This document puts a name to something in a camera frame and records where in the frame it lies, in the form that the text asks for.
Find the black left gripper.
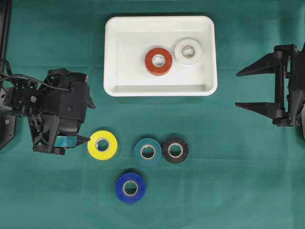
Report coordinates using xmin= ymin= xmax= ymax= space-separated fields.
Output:
xmin=2 ymin=68 xmax=96 ymax=155

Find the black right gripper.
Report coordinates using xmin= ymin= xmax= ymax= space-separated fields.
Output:
xmin=235 ymin=44 xmax=305 ymax=126

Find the white tape roll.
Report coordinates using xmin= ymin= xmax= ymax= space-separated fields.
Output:
xmin=174 ymin=38 xmax=203 ymax=67

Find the red tape roll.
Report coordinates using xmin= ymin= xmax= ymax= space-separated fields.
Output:
xmin=145 ymin=47 xmax=173 ymax=76

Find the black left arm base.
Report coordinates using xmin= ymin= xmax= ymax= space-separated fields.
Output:
xmin=0 ymin=0 xmax=12 ymax=59

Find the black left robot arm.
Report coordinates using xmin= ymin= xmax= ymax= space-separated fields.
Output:
xmin=0 ymin=69 xmax=95 ymax=155

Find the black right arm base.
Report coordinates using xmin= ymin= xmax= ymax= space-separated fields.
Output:
xmin=296 ymin=116 xmax=305 ymax=140

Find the yellow tape roll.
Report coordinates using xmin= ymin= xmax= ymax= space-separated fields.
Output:
xmin=87 ymin=130 xmax=118 ymax=160

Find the green tape roll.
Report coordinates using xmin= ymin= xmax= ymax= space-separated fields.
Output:
xmin=134 ymin=138 xmax=162 ymax=166

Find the blue tape roll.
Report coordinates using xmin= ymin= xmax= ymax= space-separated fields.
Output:
xmin=115 ymin=172 xmax=146 ymax=204

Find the black tape roll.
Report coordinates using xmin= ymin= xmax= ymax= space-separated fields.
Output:
xmin=162 ymin=137 xmax=189 ymax=164

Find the white plastic tray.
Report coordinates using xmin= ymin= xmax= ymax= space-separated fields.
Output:
xmin=103 ymin=16 xmax=217 ymax=97

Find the green table cloth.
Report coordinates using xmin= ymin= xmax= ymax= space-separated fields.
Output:
xmin=0 ymin=0 xmax=305 ymax=229

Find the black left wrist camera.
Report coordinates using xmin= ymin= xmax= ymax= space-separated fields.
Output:
xmin=43 ymin=69 xmax=90 ymax=123

